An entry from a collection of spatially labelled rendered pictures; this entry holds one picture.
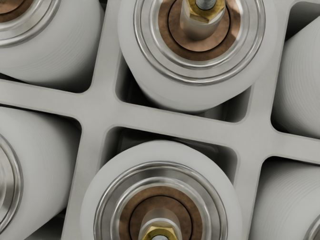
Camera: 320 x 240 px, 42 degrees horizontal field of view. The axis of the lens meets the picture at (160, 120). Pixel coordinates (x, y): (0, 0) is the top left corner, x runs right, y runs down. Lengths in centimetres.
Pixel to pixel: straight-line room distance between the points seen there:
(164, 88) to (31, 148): 9
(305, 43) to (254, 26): 5
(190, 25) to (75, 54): 10
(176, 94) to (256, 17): 6
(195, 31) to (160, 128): 10
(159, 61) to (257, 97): 10
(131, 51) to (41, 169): 9
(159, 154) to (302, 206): 9
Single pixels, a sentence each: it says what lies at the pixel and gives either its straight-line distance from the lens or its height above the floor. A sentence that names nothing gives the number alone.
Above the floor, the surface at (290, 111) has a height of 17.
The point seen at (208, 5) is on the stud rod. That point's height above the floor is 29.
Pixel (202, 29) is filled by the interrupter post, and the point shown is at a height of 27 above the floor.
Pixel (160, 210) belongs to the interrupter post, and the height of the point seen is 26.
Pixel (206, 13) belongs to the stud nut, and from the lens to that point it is 21.
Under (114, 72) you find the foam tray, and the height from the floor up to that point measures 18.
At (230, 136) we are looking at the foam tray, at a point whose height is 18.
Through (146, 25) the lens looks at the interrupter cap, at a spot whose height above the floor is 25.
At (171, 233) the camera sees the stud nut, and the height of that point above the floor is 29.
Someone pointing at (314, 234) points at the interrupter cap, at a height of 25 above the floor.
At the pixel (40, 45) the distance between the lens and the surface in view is 26.
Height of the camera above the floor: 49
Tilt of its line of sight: 88 degrees down
